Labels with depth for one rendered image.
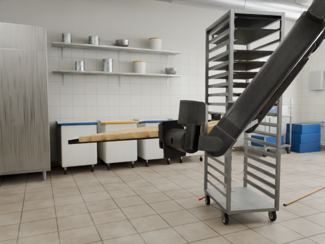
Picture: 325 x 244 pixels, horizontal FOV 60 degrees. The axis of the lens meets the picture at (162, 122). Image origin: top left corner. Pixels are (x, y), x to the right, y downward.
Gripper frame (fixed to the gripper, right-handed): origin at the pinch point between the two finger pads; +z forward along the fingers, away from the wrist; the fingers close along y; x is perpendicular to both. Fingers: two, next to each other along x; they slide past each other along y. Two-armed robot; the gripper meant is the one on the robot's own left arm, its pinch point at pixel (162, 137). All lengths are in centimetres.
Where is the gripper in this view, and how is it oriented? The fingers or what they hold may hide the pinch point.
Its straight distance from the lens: 85.4
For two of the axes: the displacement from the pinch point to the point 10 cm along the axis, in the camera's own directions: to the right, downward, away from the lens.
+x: 9.3, -0.9, 3.6
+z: -3.6, -0.1, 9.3
